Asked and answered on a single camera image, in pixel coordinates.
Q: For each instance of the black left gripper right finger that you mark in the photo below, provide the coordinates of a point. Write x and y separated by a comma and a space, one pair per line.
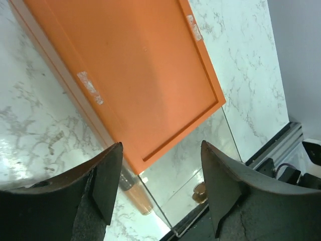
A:
247, 205

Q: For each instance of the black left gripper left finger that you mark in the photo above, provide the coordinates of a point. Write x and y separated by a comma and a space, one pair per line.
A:
75, 205

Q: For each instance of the beige concealer tube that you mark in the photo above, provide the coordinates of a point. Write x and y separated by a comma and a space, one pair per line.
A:
133, 190

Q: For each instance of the clear acrylic bottom drawer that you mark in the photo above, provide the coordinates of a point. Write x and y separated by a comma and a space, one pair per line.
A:
170, 181

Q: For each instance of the orange drawer organizer box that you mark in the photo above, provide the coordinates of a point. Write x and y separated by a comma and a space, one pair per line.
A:
139, 71

